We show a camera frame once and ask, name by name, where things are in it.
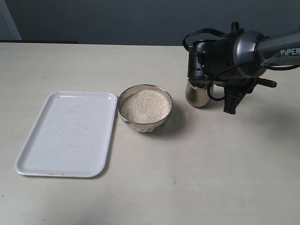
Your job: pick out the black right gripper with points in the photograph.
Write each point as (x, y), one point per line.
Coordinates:
(234, 91)

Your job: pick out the brown wooden spoon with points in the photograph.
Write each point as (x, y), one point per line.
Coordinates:
(266, 83)

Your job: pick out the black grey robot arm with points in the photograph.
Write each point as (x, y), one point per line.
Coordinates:
(229, 68)

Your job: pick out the steel cup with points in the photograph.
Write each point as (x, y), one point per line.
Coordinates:
(196, 94)

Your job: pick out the steel bowl of rice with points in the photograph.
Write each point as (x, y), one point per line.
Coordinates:
(145, 107)

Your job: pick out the white rectangular tray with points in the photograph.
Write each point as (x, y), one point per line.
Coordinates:
(71, 136)

